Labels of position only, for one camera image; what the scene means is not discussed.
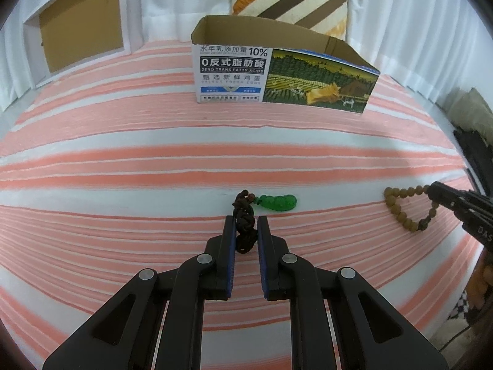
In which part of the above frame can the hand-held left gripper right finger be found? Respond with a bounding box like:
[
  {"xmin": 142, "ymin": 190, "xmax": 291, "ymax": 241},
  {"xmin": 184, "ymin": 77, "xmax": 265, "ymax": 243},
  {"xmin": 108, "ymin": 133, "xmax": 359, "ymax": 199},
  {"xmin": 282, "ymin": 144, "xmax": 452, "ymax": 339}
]
[{"xmin": 257, "ymin": 216, "xmax": 449, "ymax": 370}]

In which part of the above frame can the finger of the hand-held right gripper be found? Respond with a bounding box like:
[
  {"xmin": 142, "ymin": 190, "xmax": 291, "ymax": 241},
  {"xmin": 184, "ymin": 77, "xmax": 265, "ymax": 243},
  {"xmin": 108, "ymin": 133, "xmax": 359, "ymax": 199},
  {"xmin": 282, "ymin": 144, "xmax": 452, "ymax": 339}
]
[{"xmin": 427, "ymin": 181, "xmax": 468, "ymax": 211}]

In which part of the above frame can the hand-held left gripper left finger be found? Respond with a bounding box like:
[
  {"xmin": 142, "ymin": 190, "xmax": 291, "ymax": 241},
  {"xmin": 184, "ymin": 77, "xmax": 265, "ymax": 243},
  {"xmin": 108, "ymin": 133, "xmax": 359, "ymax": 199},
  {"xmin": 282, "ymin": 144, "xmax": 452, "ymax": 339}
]
[{"xmin": 42, "ymin": 216, "xmax": 237, "ymax": 370}]

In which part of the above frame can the green jade pendant with cord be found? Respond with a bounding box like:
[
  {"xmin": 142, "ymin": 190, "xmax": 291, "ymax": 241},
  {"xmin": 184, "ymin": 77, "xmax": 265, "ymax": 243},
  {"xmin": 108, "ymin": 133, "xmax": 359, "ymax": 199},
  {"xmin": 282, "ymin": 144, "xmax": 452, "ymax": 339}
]
[{"xmin": 232, "ymin": 190, "xmax": 298, "ymax": 254}]

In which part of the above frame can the olive bead bracelet striped bead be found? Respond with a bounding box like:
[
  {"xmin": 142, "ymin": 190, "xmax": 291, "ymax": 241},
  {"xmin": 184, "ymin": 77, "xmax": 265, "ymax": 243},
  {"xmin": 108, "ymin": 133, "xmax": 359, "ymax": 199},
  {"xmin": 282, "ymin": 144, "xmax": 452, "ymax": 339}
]
[{"xmin": 384, "ymin": 185, "xmax": 440, "ymax": 235}]

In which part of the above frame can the printed cardboard box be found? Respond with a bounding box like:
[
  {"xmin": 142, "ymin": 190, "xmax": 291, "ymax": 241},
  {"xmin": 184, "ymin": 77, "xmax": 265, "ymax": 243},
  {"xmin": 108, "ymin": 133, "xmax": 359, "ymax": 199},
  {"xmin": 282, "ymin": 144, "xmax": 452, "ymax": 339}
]
[{"xmin": 190, "ymin": 15, "xmax": 381, "ymax": 116}]

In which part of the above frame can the person's right forearm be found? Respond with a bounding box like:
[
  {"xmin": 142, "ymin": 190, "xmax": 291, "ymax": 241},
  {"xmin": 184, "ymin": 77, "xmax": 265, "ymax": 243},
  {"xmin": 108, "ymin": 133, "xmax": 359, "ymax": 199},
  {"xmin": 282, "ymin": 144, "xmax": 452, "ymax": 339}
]
[{"xmin": 468, "ymin": 254, "xmax": 491, "ymax": 317}]

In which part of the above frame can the black and white checkered cloth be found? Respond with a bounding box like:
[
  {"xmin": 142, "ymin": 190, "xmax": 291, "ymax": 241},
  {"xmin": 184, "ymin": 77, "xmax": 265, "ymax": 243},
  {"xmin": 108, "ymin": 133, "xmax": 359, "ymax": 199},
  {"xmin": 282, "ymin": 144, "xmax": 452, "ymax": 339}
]
[{"xmin": 454, "ymin": 292, "xmax": 474, "ymax": 320}]

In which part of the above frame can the beige cushion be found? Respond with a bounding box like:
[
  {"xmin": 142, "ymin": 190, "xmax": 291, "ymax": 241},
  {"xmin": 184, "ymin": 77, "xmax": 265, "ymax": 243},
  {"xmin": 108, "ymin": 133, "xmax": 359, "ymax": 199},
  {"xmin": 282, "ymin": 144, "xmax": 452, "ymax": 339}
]
[{"xmin": 437, "ymin": 87, "xmax": 493, "ymax": 143}]

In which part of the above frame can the pink and white striped bedsheet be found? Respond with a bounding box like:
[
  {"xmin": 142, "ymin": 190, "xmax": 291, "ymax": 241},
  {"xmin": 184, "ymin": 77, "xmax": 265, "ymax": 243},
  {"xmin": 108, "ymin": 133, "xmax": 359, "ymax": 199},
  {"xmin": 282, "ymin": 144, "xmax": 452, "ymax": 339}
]
[{"xmin": 0, "ymin": 39, "xmax": 486, "ymax": 370}]

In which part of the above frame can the white curtain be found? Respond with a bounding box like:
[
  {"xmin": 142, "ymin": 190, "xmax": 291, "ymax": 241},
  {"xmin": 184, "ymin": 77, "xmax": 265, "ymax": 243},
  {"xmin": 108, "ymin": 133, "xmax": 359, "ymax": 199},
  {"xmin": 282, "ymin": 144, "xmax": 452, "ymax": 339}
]
[{"xmin": 0, "ymin": 0, "xmax": 493, "ymax": 112}]

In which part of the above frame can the white box with brown inside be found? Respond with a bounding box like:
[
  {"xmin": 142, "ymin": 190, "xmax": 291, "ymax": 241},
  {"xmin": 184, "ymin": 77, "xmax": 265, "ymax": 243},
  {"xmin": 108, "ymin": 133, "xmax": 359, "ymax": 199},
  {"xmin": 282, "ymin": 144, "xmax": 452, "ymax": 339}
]
[{"xmin": 24, "ymin": 0, "xmax": 133, "ymax": 88}]

